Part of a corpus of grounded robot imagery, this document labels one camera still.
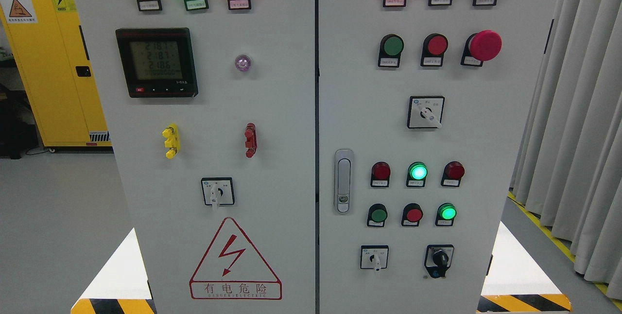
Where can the white rotary switch door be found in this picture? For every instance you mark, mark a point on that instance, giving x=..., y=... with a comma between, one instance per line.
x=218, y=191

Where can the grey electrical control cabinet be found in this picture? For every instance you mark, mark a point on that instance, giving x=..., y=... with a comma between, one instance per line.
x=315, y=87

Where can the red terminal connector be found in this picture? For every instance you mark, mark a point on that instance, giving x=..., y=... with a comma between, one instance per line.
x=251, y=143

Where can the dark red indicator lower left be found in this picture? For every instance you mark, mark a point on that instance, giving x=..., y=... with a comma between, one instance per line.
x=380, y=175

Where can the dark red indicator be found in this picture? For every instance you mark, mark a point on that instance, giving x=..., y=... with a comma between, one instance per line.
x=380, y=175
x=452, y=174

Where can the green push button lower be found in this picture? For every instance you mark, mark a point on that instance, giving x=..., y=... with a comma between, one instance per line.
x=376, y=215

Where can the clear small lamp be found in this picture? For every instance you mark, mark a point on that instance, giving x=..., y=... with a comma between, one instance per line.
x=243, y=63

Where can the lit green indicator middle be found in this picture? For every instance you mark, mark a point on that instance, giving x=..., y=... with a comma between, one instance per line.
x=416, y=175

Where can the green push button upper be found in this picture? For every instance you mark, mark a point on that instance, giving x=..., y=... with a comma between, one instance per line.
x=391, y=47

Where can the red push button lower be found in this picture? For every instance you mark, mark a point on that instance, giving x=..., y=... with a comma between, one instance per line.
x=412, y=215

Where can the red push button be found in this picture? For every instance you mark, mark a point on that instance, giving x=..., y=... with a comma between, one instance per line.
x=412, y=215
x=433, y=50

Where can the yellow terminal connector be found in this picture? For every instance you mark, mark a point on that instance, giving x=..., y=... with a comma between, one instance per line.
x=172, y=141

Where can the dark red indicator lower right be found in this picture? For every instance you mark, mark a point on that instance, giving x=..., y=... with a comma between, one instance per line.
x=452, y=174

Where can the red electric danger sticker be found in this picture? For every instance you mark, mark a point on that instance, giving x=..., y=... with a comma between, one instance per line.
x=232, y=268

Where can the lit green push button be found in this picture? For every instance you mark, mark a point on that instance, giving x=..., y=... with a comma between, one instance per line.
x=446, y=214

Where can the red push button upper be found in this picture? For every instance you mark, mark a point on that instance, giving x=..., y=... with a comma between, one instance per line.
x=433, y=50

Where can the black digital power meter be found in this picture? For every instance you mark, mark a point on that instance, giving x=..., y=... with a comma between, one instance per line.
x=157, y=62

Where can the red emergency stop button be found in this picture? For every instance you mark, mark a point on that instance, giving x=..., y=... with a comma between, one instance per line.
x=480, y=47

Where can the grey curtain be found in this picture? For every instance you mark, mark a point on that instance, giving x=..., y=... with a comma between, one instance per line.
x=570, y=162

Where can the yellow safety storage cabinet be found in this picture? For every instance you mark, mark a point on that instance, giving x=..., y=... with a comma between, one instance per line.
x=48, y=45

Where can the silver door handle lock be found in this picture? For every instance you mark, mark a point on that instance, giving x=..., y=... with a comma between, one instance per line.
x=342, y=179

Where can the white rotary switch upper right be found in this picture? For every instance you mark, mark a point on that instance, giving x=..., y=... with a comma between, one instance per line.
x=425, y=112

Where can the white rotary switch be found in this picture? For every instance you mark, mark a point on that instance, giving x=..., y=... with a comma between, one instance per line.
x=425, y=112
x=374, y=257

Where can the white rotary switch bottom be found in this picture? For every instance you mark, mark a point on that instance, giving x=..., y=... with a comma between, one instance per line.
x=374, y=257

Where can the black selector knob switch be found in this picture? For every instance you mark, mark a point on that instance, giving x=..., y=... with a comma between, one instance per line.
x=438, y=259

